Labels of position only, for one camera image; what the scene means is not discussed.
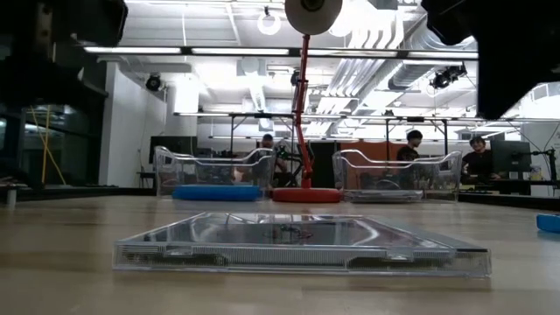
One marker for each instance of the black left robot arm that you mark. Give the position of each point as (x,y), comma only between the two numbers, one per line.
(65,22)

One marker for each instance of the orange partition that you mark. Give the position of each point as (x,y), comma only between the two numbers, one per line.
(372,146)

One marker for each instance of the clear jewel case grey insert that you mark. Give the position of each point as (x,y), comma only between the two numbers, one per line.
(284,258)

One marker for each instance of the black background workstation frame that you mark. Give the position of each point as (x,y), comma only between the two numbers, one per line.
(245,115)

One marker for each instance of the black wall screen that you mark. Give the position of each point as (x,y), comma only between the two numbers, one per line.
(175,142)

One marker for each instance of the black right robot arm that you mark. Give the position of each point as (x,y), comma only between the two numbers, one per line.
(516,52)

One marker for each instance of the red desk lamp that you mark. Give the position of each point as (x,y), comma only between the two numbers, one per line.
(306,195)

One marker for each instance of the person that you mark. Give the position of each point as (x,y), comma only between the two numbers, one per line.
(479,159)
(413,137)
(268,142)

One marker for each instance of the long ceiling light bar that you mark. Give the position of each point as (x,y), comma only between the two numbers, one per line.
(240,51)

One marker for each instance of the round white ceiling lamp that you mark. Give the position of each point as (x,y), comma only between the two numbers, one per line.
(261,24)

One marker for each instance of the black computer monitor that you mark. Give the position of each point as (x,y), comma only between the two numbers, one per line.
(509,155)

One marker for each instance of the black ceiling spotlight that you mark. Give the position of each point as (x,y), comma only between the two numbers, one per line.
(446,78)

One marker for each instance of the clear plastic bin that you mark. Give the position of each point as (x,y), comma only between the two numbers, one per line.
(210,170)
(437,179)

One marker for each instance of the small white post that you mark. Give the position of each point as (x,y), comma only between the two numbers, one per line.
(11,197)

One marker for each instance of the silver ventilation duct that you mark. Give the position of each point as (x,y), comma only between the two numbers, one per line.
(409,72)

